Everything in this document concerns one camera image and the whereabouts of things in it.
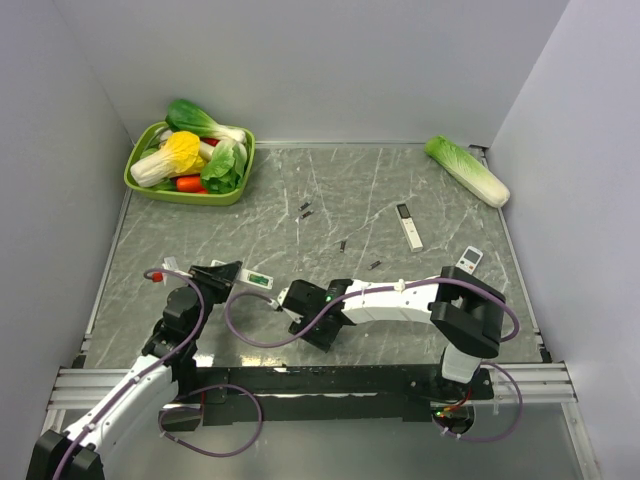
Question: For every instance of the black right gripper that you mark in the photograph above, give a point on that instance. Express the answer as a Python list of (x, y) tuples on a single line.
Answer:
[(321, 341)]

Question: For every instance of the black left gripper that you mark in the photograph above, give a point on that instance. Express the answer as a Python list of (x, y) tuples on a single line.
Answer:
[(219, 277)]

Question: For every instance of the long white remote control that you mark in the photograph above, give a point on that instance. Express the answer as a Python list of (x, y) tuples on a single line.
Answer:
[(242, 277)]

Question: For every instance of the green AAA battery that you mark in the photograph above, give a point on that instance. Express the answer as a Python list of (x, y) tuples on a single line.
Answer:
[(258, 279)]

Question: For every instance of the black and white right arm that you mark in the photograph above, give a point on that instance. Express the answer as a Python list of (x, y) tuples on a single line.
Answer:
[(468, 312)]

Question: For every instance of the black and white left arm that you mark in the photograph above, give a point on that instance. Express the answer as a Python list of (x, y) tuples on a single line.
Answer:
[(166, 369)]

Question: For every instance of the slim white remote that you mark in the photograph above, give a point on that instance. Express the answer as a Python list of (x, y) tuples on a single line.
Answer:
[(409, 229)]

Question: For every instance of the small white display remote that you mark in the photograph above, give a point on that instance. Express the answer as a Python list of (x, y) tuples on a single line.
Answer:
[(469, 260)]

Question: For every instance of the green plastic basket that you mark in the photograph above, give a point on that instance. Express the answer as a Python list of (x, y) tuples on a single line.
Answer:
[(153, 138)]

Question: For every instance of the orange toy carrot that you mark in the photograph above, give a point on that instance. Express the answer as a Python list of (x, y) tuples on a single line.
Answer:
[(189, 184)]

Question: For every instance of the green leafy toy lettuce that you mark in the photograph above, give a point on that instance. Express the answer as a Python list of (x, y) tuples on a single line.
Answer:
[(226, 168)]

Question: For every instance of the yellow toy napa cabbage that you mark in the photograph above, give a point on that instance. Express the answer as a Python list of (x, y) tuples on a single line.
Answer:
[(180, 155)]

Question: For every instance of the red toy pepper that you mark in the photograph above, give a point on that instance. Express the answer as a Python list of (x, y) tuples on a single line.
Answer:
[(210, 141)]

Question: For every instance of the toy bok choy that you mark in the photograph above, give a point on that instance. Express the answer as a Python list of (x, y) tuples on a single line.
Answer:
[(183, 115)]

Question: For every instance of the green white napa cabbage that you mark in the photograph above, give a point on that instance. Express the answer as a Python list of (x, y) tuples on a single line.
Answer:
[(468, 171)]

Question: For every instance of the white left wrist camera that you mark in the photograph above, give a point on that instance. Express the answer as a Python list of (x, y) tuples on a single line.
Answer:
[(169, 263)]

